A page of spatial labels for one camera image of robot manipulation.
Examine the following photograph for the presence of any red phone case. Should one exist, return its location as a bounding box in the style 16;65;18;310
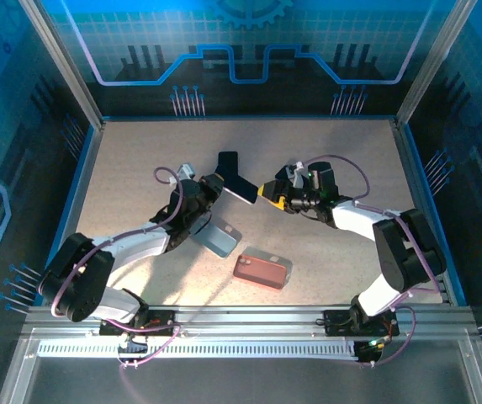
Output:
232;253;288;291

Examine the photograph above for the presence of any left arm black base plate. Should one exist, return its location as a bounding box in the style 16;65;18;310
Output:
98;310;183;338

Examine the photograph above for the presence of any black smartphone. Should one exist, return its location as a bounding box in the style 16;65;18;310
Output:
215;151;239;180
222;173;257;206

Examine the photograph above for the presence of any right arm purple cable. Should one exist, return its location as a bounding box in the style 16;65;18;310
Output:
303;154;446;368

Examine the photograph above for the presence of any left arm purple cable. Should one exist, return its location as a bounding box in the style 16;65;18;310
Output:
50;166;215;371

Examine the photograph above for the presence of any aluminium frame post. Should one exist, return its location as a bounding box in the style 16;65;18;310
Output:
17;0;106;130
394;0;479;127

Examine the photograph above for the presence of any aluminium cross rail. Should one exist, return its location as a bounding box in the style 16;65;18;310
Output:
21;305;477;338

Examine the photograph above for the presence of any aluminium side rail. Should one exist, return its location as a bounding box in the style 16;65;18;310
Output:
393;120;468;306
34;121;105;306

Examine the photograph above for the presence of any black controller board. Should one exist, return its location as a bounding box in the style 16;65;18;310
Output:
354;338;389;366

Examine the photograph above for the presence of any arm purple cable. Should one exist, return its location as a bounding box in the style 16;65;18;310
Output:
50;166;215;371
303;154;446;368

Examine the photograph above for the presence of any white slotted cable duct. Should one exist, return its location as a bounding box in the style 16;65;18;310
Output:
37;339;358;359

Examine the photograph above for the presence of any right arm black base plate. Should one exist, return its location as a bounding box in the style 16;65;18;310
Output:
323;309;400;338

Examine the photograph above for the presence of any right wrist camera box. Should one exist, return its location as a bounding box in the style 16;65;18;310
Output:
289;162;309;189

